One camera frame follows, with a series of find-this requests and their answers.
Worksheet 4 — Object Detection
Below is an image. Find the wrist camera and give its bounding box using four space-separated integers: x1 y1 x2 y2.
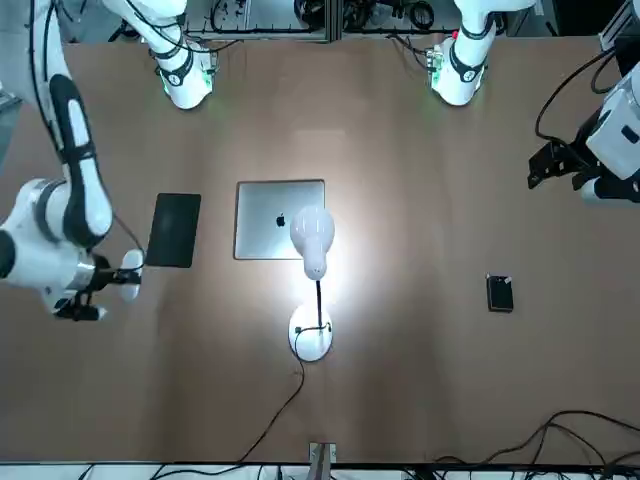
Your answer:
579 172 640 207
53 303 109 322

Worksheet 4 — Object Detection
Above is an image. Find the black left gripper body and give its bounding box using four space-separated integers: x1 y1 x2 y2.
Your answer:
552 113 601 176

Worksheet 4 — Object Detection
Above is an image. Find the silver closed laptop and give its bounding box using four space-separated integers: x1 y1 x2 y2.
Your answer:
233 179 326 261

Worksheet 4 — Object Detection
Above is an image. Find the white desk lamp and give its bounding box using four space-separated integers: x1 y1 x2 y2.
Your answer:
287 204 336 363

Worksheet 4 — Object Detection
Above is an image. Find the small black hard drive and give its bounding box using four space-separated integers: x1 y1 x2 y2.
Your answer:
486 273 515 314

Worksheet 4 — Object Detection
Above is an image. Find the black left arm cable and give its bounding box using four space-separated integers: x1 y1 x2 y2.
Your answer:
534 47 624 146

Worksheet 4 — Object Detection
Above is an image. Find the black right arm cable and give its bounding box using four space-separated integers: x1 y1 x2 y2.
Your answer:
27 0 149 261

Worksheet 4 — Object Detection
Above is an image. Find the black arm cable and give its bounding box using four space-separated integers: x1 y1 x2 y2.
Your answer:
534 47 624 146
27 0 149 261

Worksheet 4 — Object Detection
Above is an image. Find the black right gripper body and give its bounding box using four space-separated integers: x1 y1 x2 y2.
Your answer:
89 255 121 297

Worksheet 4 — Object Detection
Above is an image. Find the black mouse pad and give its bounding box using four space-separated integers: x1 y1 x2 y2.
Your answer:
145 193 202 269

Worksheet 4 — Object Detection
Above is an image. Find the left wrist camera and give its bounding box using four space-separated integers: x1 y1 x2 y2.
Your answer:
579 172 640 207

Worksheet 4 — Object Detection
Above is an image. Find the long black floor cable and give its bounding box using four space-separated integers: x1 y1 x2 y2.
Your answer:
433 409 640 480

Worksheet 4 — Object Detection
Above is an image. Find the black lamp power cable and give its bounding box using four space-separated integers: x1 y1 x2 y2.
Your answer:
238 324 334 464

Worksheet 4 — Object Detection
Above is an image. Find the aluminium frame post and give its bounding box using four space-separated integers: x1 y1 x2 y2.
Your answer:
598 0 635 51
308 441 338 480
323 0 344 44

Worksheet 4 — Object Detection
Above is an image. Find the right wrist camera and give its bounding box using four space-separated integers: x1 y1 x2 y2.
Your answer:
53 303 109 322

